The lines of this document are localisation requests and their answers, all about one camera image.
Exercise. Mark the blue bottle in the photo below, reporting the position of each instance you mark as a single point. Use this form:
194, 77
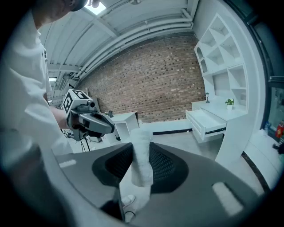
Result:
266, 126

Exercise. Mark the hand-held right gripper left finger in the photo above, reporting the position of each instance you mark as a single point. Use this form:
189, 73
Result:
84, 173

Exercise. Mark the person's white shirt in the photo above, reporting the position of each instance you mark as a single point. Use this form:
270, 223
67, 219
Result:
22, 77

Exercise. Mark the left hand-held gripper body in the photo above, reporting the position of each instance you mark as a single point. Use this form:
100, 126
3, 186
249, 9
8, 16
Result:
73, 102

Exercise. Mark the white desk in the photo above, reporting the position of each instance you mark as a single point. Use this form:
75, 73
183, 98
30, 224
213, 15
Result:
218, 109

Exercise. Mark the red object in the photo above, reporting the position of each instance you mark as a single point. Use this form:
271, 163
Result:
280, 130

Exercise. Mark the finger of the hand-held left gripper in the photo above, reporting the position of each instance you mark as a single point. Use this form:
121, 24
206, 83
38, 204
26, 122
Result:
103, 124

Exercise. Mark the white cloth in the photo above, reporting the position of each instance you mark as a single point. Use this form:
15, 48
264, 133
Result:
142, 155

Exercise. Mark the potted plant in white pot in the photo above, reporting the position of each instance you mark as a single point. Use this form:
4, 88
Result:
229, 104

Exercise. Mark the person's head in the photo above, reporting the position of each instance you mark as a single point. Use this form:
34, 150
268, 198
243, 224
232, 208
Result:
51, 11

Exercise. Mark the white drawer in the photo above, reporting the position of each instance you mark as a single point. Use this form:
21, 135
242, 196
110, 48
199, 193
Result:
204, 120

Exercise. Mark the small black device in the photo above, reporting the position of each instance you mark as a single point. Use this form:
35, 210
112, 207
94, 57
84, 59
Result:
109, 114

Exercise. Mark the person's left forearm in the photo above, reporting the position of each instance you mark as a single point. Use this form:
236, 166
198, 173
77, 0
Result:
58, 117

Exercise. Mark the ceiling light panel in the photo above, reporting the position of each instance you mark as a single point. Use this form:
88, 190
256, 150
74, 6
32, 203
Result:
95, 8

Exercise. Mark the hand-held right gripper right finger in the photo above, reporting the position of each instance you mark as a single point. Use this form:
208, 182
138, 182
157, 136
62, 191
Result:
199, 188

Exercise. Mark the small white cabinet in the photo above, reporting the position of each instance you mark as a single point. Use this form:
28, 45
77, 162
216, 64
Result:
131, 124

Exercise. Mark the white bookshelf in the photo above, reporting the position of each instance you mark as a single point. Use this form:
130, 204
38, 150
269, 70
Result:
224, 69

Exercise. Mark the small green lantern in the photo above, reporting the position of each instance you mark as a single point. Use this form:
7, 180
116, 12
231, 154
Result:
207, 97

